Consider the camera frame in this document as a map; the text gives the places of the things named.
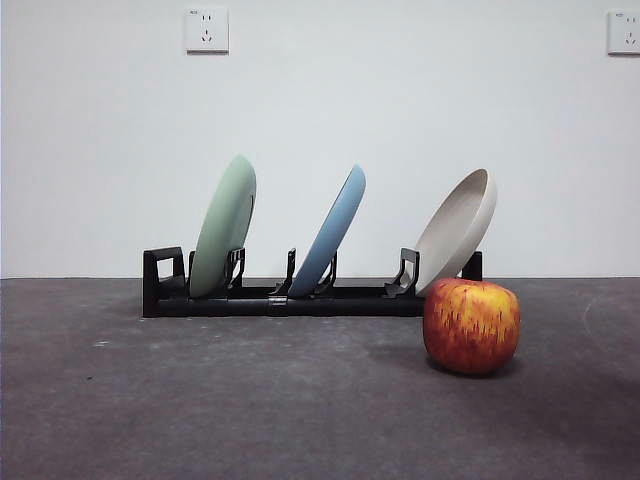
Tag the pale green plate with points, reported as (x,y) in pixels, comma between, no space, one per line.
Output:
(220,225)

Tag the red yellow apple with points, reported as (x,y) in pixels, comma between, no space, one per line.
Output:
(470,325)

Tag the blue plate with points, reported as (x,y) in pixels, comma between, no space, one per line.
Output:
(330,230)

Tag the black plate rack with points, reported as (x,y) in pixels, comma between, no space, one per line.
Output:
(225,307)

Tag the beige plate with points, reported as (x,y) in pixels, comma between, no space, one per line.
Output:
(460,225)

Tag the white wall socket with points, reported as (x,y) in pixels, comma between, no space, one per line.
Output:
(625,32)
(207,30)

